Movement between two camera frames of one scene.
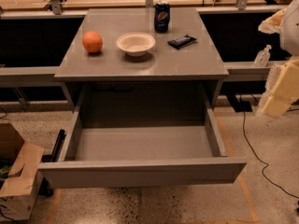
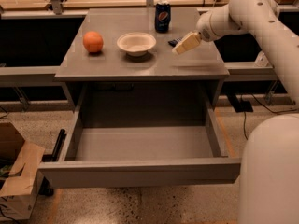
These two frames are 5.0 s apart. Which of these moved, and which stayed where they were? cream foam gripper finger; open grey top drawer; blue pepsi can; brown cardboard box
Moved: cream foam gripper finger
Stayed: blue pepsi can; open grey top drawer; brown cardboard box
